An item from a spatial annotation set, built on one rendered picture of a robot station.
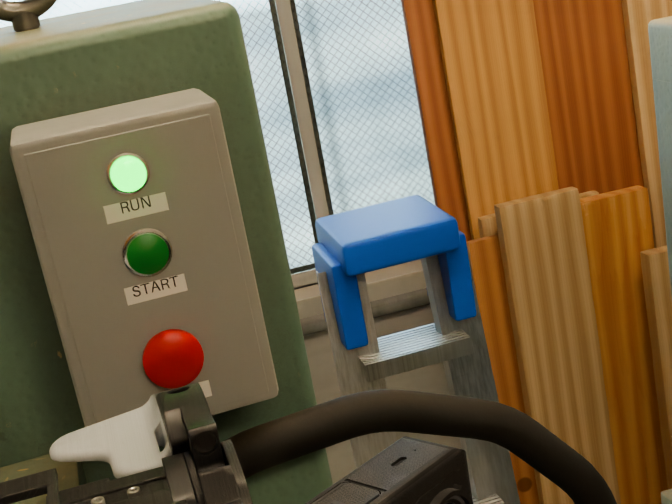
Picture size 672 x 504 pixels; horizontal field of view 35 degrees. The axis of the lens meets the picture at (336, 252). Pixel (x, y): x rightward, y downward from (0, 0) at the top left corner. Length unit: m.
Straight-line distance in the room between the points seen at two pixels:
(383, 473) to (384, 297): 1.76
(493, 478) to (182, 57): 1.07
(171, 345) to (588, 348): 1.46
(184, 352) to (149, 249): 0.05
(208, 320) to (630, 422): 1.58
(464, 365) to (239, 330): 0.96
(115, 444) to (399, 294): 1.72
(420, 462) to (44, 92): 0.30
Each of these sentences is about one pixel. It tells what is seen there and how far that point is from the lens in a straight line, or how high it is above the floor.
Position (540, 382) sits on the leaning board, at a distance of 1.92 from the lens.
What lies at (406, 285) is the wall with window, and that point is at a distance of 2.11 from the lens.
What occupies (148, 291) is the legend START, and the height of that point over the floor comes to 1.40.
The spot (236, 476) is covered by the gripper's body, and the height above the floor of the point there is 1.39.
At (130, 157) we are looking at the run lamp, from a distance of 0.51.
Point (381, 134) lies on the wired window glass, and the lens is 2.11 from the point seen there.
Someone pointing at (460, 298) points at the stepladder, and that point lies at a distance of 1.43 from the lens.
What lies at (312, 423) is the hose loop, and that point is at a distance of 0.59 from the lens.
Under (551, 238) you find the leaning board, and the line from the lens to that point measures 1.86.
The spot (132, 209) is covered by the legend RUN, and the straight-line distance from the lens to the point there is 0.52.
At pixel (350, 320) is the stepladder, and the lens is 1.39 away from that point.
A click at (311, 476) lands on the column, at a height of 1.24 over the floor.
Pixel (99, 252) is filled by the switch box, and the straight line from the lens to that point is 0.52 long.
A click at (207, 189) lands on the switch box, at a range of 0.52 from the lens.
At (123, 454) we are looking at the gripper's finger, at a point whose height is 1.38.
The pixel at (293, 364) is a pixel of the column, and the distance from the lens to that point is 0.62.
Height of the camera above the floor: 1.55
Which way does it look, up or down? 17 degrees down
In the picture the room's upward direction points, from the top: 10 degrees counter-clockwise
